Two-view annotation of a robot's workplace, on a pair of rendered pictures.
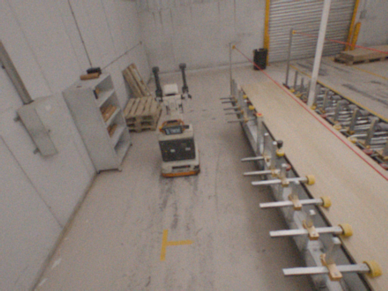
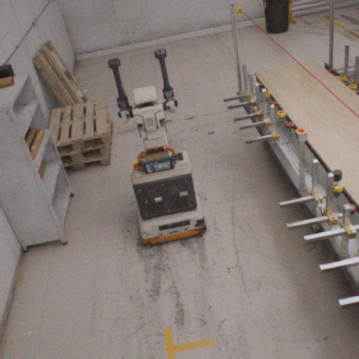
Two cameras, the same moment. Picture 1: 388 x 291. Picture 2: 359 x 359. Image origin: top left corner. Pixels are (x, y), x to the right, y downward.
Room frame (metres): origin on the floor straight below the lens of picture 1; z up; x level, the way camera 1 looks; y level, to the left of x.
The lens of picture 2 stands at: (-0.43, 0.33, 2.79)
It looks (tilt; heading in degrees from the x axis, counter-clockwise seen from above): 33 degrees down; 355
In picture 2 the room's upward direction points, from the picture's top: 12 degrees counter-clockwise
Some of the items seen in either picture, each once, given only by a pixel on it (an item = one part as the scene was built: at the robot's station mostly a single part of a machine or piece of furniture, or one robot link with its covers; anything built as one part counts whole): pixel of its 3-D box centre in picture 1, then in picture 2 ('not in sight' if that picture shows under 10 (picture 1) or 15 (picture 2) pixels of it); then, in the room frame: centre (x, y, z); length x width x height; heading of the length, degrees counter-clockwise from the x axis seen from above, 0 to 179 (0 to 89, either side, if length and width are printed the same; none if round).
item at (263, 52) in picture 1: (259, 59); (276, 12); (8.42, -3.11, 0.36); 0.59 x 0.58 x 0.73; 175
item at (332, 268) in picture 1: (329, 267); not in sight; (0.65, -0.71, 0.95); 0.14 x 0.06 x 0.05; 175
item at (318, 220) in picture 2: (265, 172); (319, 220); (1.64, -0.71, 0.84); 0.43 x 0.03 x 0.04; 85
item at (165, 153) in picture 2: (174, 125); (156, 155); (2.95, 0.18, 0.87); 0.23 x 0.15 x 0.11; 85
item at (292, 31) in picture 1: (290, 60); (333, 26); (4.13, -2.11, 1.25); 0.15 x 0.08 x 1.10; 175
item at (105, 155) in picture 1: (104, 123); (26, 163); (3.62, 1.46, 0.78); 0.90 x 0.45 x 1.55; 175
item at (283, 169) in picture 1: (281, 185); (345, 236); (1.42, -0.77, 0.86); 0.04 x 0.04 x 0.48; 85
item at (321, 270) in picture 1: (327, 270); not in sight; (0.63, -0.68, 0.95); 0.50 x 0.04 x 0.04; 85
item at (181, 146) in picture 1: (176, 140); (163, 180); (2.97, 0.18, 0.59); 0.55 x 0.34 x 0.83; 85
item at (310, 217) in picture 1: (306, 234); not in sight; (0.92, -0.73, 0.86); 0.04 x 0.04 x 0.48; 85
